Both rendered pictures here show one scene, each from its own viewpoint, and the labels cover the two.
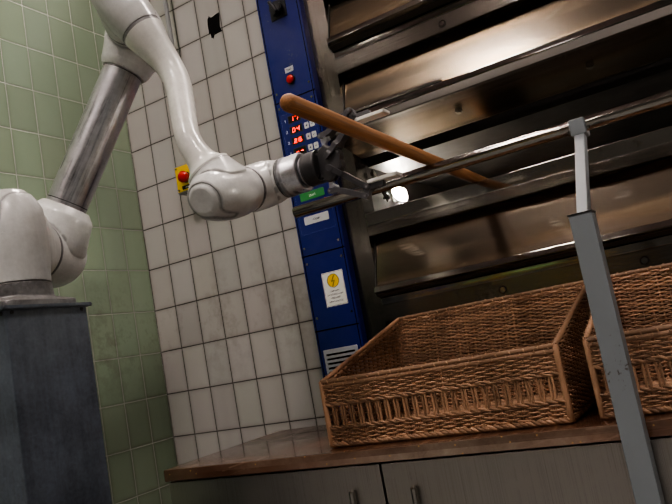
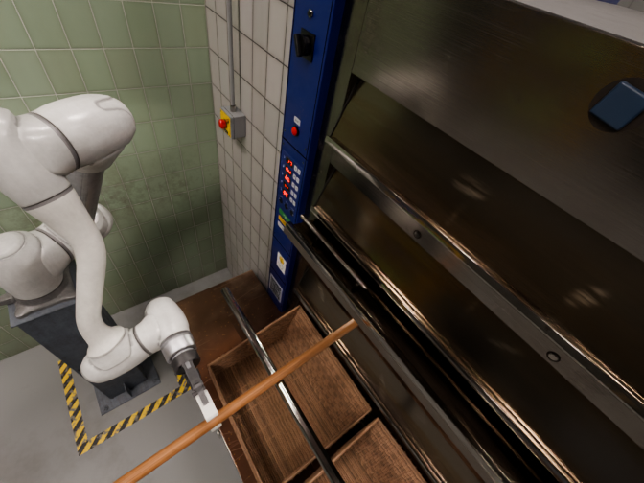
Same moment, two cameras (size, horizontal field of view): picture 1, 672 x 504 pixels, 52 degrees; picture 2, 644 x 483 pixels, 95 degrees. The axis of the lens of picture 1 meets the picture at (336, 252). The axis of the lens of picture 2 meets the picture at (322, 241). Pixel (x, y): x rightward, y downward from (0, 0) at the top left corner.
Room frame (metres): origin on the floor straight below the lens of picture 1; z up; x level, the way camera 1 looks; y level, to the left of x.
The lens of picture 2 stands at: (1.30, -0.33, 2.13)
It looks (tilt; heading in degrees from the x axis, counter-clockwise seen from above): 47 degrees down; 13
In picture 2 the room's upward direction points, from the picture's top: 16 degrees clockwise
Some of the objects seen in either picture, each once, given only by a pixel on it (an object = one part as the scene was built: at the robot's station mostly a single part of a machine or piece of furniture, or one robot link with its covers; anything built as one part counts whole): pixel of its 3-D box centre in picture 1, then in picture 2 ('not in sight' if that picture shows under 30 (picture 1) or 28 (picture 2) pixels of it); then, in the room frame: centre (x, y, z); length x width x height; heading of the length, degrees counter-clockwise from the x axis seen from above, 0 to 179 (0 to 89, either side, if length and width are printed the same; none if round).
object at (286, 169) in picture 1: (296, 174); (179, 348); (1.51, 0.06, 1.19); 0.09 x 0.06 x 0.09; 152
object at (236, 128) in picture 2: (192, 178); (233, 122); (2.32, 0.44, 1.46); 0.10 x 0.07 x 0.10; 61
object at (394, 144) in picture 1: (460, 172); (341, 332); (1.80, -0.36, 1.19); 1.71 x 0.03 x 0.03; 152
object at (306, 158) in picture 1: (324, 165); (189, 369); (1.48, -0.01, 1.19); 0.09 x 0.07 x 0.08; 62
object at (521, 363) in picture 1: (466, 359); (285, 391); (1.68, -0.26, 0.72); 0.56 x 0.49 x 0.28; 60
